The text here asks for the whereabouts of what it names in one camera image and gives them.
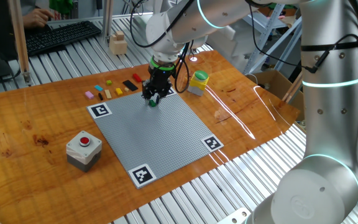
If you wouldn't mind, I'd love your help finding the slanted aluminium profile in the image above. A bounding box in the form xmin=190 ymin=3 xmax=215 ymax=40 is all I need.
xmin=282 ymin=71 xmax=304 ymax=103

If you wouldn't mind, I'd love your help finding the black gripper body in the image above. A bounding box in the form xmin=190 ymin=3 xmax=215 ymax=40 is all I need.
xmin=141 ymin=68 xmax=177 ymax=96

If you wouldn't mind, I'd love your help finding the green cloth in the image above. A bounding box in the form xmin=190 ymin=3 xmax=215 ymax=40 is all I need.
xmin=48 ymin=0 xmax=73 ymax=15

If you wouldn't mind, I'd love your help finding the orange wooden board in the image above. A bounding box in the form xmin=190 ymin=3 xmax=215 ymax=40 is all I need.
xmin=0 ymin=49 xmax=301 ymax=224

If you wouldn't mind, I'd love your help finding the green button yellow box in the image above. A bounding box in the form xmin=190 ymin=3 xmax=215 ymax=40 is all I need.
xmin=187 ymin=70 xmax=210 ymax=97

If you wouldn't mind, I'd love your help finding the wooden block puzzle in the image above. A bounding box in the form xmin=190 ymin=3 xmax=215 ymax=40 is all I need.
xmin=108 ymin=30 xmax=128 ymax=56

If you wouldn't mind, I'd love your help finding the grey Lego baseplate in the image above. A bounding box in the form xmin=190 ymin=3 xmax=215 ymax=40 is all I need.
xmin=86 ymin=85 xmax=225 ymax=190

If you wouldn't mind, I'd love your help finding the white foam block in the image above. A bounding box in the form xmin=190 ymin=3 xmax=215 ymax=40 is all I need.
xmin=206 ymin=24 xmax=245 ymax=60

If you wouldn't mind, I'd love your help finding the aluminium frame post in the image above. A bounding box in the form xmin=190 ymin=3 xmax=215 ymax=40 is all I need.
xmin=101 ymin=0 xmax=114 ymax=44

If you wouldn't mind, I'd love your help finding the wide black Lego plate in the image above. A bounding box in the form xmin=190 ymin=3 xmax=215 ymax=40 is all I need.
xmin=122 ymin=79 xmax=139 ymax=92

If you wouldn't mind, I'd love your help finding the red push button box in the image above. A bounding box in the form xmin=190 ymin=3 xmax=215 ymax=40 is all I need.
xmin=66 ymin=130 xmax=103 ymax=173

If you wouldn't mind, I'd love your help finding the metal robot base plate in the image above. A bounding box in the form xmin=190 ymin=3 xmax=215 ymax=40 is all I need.
xmin=218 ymin=207 xmax=251 ymax=224

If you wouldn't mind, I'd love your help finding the grey metal shelf frame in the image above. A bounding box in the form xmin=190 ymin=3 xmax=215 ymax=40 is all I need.
xmin=242 ymin=2 xmax=304 ymax=75

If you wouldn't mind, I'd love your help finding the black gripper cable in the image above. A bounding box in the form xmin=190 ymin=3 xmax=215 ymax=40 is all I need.
xmin=129 ymin=0 xmax=198 ymax=94

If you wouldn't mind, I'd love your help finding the tan frame post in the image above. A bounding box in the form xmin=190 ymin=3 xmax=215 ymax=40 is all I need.
xmin=7 ymin=0 xmax=32 ymax=85

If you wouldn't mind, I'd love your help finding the black keyboard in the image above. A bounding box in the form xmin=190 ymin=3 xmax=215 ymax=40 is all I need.
xmin=23 ymin=20 xmax=102 ymax=57

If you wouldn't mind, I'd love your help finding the operator bare hand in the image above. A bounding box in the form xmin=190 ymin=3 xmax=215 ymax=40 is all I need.
xmin=22 ymin=8 xmax=55 ymax=29

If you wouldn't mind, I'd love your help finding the open cardboard box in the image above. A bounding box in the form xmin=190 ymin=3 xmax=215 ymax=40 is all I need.
xmin=246 ymin=70 xmax=306 ymax=122

